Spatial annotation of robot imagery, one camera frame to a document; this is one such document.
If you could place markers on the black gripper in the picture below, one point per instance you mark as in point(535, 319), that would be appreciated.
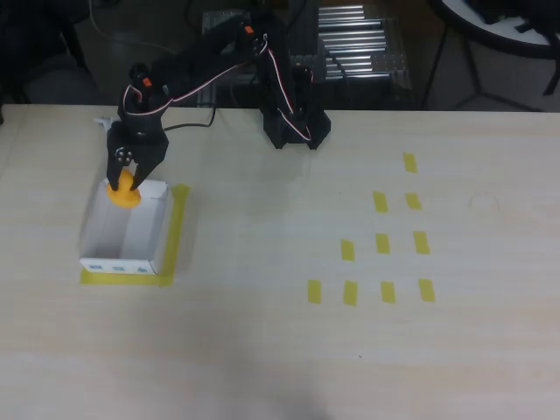
point(142, 148)

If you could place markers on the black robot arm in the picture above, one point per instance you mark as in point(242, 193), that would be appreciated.
point(271, 87)

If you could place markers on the white cardboard box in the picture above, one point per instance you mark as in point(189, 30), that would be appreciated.
point(131, 236)

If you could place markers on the long yellow tape strip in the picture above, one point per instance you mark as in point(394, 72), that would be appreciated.
point(177, 219)
point(127, 280)

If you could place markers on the short yellow tape strip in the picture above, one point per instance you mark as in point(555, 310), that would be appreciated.
point(314, 292)
point(421, 242)
point(413, 200)
point(382, 242)
point(388, 292)
point(426, 290)
point(350, 292)
point(380, 201)
point(347, 250)
point(410, 163)

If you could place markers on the metal rack with rails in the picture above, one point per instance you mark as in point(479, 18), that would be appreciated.
point(376, 48)

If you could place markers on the round white table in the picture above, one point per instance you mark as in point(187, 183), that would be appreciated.
point(503, 30)

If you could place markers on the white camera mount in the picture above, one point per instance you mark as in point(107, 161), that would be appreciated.
point(105, 121)

